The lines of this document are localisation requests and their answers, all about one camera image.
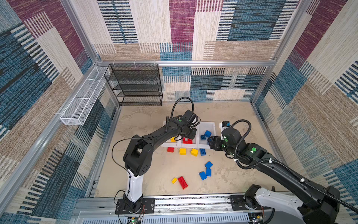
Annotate black corrugated right cable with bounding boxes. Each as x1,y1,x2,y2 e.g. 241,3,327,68
229,119,358,213

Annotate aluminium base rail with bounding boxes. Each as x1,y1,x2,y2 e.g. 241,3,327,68
72,193,308,224

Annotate white wire mesh basket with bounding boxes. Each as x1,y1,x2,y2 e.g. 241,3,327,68
60,67,107,126

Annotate blue two-stud lego brick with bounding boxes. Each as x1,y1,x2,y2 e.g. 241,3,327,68
200,148,206,156

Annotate white right plastic bin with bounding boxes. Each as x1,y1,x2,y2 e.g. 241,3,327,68
196,122,216,149

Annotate long red lego brick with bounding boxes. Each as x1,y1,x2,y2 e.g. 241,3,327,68
182,138,193,144
178,176,188,189

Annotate black corrugated left cable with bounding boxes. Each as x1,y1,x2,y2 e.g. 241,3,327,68
170,97,195,121

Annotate black wire shelf rack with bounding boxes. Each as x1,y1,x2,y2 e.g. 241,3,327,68
104,63,163,106

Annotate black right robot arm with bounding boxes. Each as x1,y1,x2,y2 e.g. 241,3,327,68
208,127,340,224

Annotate black corrugated cable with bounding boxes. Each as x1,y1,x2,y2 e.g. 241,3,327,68
170,97,195,121
229,119,358,213

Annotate white middle plastic bin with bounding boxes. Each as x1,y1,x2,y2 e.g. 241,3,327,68
179,126,200,148

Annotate white plastic bin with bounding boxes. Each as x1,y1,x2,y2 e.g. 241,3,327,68
179,126,200,148
160,121,180,148
196,122,216,149

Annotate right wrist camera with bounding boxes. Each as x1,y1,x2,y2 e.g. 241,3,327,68
221,120,231,129

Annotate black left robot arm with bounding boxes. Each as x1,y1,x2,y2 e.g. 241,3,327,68
118,110,200,214

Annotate white left plastic bin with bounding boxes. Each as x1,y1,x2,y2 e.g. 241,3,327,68
160,121,180,148

